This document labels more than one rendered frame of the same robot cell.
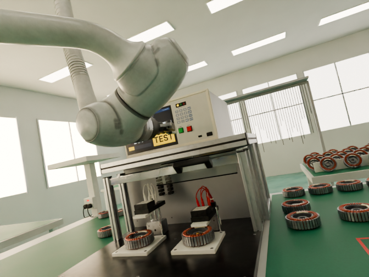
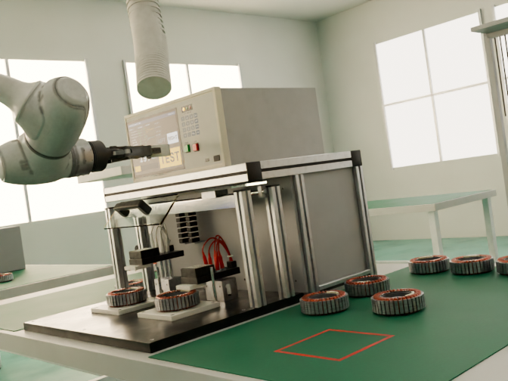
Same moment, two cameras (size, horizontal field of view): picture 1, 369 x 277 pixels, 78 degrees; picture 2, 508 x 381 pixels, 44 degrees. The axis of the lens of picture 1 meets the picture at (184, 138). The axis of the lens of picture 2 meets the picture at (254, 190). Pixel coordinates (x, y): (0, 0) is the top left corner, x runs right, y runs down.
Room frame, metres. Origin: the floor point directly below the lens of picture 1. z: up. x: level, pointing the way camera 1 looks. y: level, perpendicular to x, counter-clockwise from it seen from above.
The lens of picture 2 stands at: (-0.52, -0.88, 1.07)
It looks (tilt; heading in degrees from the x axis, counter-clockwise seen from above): 1 degrees down; 26
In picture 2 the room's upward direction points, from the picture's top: 8 degrees counter-clockwise
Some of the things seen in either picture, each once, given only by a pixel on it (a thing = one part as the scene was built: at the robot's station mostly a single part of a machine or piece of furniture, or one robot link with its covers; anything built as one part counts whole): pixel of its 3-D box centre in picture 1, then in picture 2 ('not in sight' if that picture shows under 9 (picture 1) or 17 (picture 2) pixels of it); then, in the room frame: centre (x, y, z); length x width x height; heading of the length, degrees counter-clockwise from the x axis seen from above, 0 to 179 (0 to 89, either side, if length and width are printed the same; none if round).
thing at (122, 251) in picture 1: (140, 245); (128, 305); (0.90, 0.25, 0.78); 0.15 x 0.15 x 0.01; 69
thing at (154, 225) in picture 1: (157, 226); (168, 286); (1.04, 0.19, 0.80); 0.08 x 0.05 x 0.06; 69
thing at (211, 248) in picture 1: (199, 242); (178, 309); (0.81, 0.02, 0.78); 0.15 x 0.15 x 0.01; 69
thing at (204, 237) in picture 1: (197, 234); (177, 299); (0.81, 0.02, 0.80); 0.11 x 0.11 x 0.04
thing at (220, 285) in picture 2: (209, 221); (221, 288); (0.95, -0.03, 0.80); 0.08 x 0.05 x 0.06; 69
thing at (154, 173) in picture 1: (167, 171); (168, 209); (0.95, 0.10, 1.03); 0.62 x 0.01 x 0.03; 69
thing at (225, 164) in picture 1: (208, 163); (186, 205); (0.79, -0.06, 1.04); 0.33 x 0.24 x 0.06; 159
